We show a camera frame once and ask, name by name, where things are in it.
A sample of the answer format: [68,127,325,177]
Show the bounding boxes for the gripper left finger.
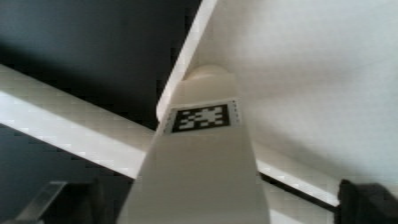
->
[11,179,133,224]

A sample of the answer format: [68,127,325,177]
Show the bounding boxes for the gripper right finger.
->
[334,179,398,224]

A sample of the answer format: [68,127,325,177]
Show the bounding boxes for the white leg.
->
[117,65,270,224]

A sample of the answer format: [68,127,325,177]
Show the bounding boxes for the white desk top tray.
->
[167,0,398,201]

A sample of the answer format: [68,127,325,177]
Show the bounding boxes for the white U-shaped fence frame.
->
[0,64,343,224]

